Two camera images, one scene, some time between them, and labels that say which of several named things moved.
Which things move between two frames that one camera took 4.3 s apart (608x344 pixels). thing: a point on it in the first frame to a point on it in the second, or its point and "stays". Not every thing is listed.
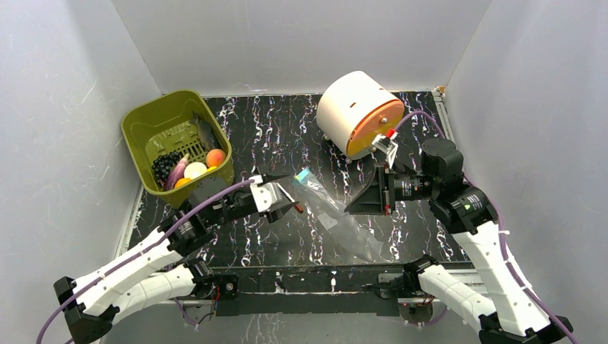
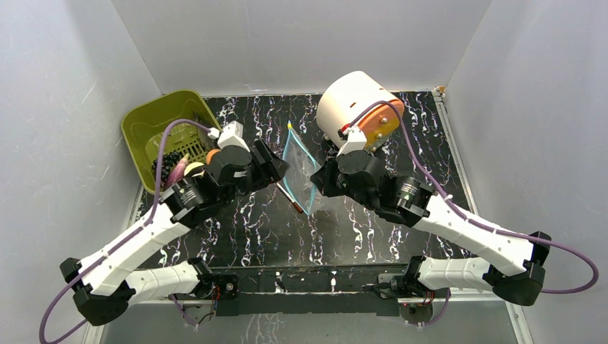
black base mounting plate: x=363 y=291 stays
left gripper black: x=277 y=212 to x=271 y=171
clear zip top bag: x=337 y=218 to x=302 y=165
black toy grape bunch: x=163 y=165 stays
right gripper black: x=385 y=189 to x=333 y=177
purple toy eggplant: x=176 y=173 stays
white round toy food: x=193 y=169 stays
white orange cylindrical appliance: x=355 y=111 stays
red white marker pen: x=298 y=208 stays
